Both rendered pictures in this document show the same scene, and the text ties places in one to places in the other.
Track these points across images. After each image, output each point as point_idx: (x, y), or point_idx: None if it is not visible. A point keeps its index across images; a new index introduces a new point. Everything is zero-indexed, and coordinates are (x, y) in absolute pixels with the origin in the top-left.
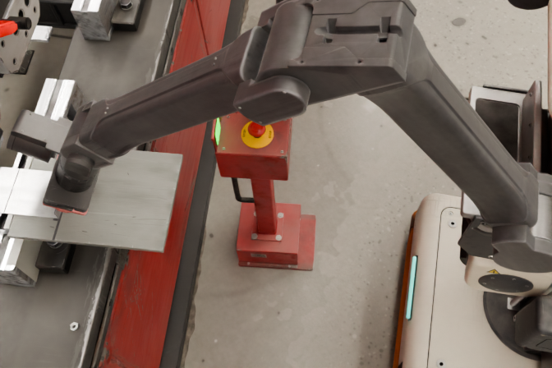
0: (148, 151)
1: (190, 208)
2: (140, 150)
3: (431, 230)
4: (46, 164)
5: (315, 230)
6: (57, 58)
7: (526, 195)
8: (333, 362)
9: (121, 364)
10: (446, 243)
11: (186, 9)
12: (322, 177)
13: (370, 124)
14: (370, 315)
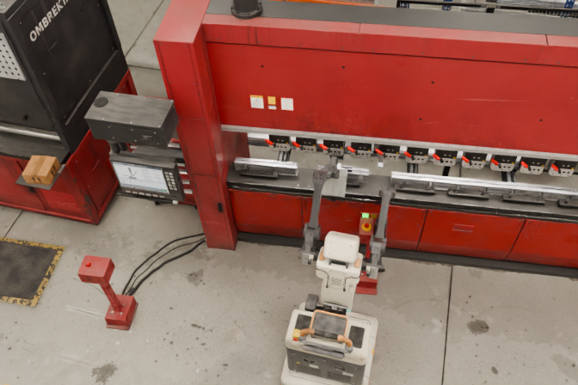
0: (345, 190)
1: None
2: (355, 196)
3: (360, 315)
4: (341, 171)
5: (370, 294)
6: None
7: (311, 222)
8: (318, 297)
9: (305, 206)
10: (354, 320)
11: (415, 209)
12: (395, 298)
13: (424, 320)
14: None
